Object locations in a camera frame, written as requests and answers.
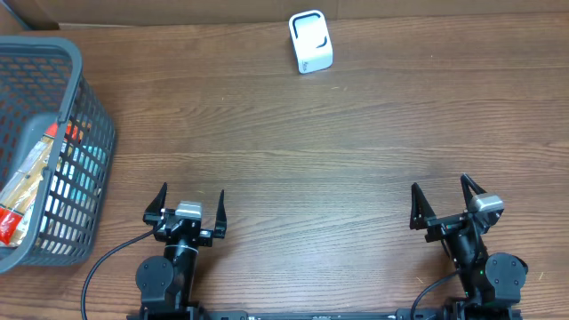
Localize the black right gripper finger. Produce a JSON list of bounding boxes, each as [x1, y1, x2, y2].
[[410, 183, 436, 222], [461, 173, 485, 209]]

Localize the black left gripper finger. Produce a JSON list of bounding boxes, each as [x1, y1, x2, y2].
[[144, 182, 167, 215], [213, 189, 228, 239]]

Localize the teal tissue packet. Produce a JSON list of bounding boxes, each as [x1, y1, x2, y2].
[[39, 144, 108, 250]]

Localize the orange noodle packet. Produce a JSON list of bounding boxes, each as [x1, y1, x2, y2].
[[0, 120, 85, 248]]

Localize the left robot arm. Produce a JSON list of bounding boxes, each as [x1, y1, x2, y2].
[[128, 184, 227, 320]]

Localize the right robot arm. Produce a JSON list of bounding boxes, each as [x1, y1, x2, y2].
[[409, 173, 529, 320]]

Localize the white barcode scanner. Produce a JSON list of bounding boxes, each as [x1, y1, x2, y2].
[[288, 10, 333, 74]]

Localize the grey plastic shopping basket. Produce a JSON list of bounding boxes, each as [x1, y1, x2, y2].
[[1, 36, 116, 273]]

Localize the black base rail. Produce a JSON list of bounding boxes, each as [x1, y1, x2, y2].
[[126, 308, 524, 320]]

